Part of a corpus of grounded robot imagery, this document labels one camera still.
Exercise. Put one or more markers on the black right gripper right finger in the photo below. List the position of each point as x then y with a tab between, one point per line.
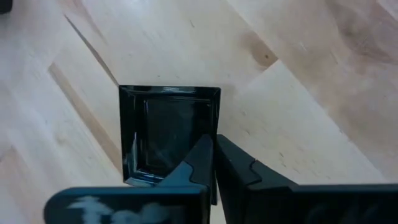
264	202

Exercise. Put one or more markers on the small black square plate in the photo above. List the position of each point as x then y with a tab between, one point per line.
168	124

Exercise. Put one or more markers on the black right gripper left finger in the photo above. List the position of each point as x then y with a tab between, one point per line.
140	205

